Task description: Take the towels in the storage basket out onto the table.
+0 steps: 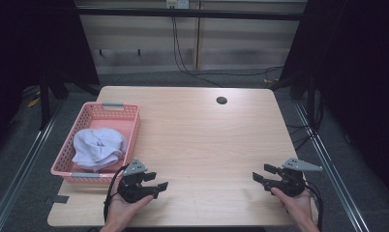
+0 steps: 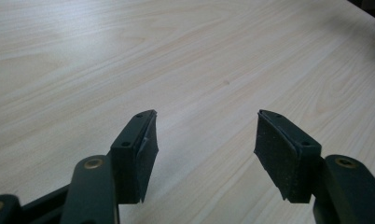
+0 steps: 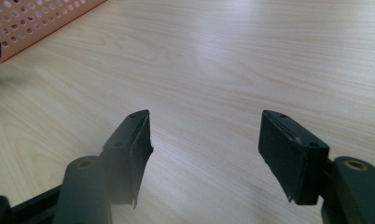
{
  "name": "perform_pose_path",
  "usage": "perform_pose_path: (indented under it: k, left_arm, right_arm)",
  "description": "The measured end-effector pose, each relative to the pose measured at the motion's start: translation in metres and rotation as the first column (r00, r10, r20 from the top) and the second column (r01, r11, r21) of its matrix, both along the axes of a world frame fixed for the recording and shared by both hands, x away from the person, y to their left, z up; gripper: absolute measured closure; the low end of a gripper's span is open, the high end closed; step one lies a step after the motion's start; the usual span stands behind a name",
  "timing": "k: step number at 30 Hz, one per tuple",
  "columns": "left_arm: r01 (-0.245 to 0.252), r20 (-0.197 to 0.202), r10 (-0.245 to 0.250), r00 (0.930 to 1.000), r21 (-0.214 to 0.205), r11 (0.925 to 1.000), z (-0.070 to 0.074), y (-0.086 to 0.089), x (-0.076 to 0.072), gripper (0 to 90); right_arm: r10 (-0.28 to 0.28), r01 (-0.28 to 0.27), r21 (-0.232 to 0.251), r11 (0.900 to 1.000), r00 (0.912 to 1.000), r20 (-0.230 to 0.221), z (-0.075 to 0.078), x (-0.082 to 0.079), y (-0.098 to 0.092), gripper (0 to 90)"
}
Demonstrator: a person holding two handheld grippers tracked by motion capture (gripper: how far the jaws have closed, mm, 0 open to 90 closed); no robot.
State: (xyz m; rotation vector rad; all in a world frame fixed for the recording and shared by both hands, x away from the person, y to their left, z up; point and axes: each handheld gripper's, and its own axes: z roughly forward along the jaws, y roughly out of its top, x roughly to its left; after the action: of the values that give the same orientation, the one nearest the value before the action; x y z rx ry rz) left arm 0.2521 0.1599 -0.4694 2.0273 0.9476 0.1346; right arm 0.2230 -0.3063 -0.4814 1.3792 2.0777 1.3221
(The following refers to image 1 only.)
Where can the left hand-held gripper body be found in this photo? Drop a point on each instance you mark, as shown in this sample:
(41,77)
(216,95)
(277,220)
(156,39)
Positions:
(134,190)

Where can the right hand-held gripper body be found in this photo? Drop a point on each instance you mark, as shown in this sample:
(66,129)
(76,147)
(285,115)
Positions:
(291,185)

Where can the white printed towel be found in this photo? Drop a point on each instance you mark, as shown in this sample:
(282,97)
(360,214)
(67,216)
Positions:
(99,148)

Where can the pink plastic basket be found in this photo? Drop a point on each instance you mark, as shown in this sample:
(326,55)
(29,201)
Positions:
(113,123)

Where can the person's right hand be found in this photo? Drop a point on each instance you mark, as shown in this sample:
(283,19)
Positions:
(299,208)

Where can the person's left hand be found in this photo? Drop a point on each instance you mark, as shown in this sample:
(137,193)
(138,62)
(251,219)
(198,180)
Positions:
(121,212)

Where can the black curtain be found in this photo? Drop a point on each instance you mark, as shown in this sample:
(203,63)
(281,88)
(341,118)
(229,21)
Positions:
(360,80)
(28,42)

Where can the black metal stand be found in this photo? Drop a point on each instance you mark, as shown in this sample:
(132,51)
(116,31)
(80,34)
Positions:
(44,96)

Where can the yellow floor item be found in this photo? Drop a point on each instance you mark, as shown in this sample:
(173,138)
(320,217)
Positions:
(33,102)

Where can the black horizontal bar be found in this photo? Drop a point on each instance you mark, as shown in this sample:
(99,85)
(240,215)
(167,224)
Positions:
(215,14)

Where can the metal floor rail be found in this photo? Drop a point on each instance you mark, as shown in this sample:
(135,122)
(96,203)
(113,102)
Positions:
(331,174)
(18,174)

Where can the white wall power outlet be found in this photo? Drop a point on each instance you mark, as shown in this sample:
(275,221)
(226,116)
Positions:
(178,4)

